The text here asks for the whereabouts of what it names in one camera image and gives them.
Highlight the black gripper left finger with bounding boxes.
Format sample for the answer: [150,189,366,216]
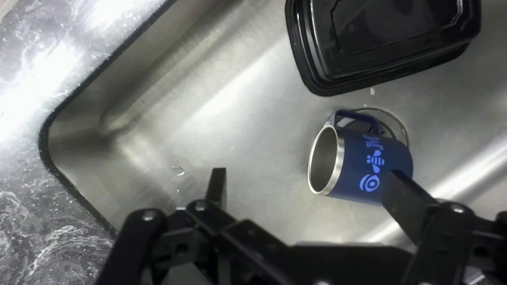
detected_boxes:
[206,167,226,208]

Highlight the black plastic food container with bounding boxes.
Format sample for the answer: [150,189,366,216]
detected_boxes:
[285,0,481,96]

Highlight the stainless steel sink basin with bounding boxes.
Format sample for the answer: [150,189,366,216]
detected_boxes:
[41,0,507,243]

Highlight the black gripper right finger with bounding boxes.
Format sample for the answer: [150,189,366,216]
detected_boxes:
[382,170,439,243]

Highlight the blue steel mug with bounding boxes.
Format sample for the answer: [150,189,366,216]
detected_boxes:
[305,109,413,202]

